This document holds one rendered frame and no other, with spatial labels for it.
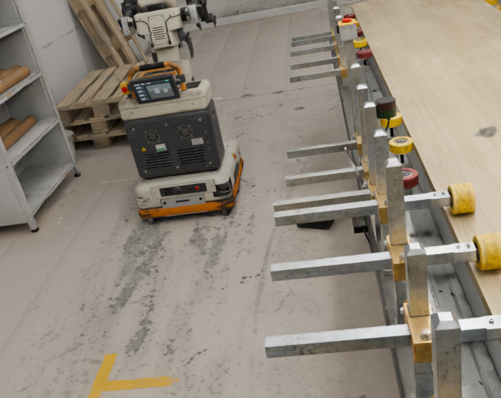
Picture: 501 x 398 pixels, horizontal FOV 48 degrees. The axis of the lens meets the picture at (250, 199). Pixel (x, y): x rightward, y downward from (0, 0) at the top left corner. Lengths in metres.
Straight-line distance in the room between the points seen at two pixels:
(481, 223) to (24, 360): 2.22
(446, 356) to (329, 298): 1.92
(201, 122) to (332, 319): 1.46
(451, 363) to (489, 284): 0.49
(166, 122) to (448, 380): 2.80
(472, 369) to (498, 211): 0.41
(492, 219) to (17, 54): 3.81
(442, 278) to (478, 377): 0.40
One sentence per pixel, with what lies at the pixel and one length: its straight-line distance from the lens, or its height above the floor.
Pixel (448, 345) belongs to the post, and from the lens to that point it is 0.87.
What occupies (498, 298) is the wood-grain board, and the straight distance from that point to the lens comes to 1.32.
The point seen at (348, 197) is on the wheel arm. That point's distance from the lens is 1.80.
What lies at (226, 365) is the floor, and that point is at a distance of 2.55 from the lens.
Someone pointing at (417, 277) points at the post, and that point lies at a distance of 1.10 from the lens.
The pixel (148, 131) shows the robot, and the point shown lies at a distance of 3.53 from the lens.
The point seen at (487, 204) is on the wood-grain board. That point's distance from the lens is 1.64.
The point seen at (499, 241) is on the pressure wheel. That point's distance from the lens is 1.35.
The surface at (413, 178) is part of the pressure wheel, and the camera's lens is 1.78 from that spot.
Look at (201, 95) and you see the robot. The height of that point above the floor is 0.78.
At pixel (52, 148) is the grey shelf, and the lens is 4.87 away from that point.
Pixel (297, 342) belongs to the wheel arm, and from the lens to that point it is 1.14.
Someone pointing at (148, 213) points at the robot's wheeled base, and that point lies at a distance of 3.69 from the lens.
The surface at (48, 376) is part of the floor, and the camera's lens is 2.86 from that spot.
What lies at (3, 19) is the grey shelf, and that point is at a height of 1.30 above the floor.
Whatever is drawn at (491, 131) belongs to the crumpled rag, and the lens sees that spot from 2.05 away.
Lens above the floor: 1.72
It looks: 27 degrees down
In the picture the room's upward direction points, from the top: 12 degrees counter-clockwise
